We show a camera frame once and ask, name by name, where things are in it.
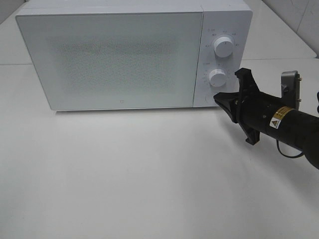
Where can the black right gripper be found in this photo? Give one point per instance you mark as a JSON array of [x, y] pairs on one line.
[[255, 113]]

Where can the white microwave knob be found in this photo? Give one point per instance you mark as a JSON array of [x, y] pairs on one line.
[[217, 78], [223, 46]]

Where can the white microwave door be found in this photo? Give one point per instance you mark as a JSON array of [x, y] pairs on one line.
[[114, 61]]

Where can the white microwave oven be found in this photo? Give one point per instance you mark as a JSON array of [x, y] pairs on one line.
[[219, 18]]

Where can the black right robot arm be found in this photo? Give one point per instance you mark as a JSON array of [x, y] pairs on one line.
[[278, 117]]

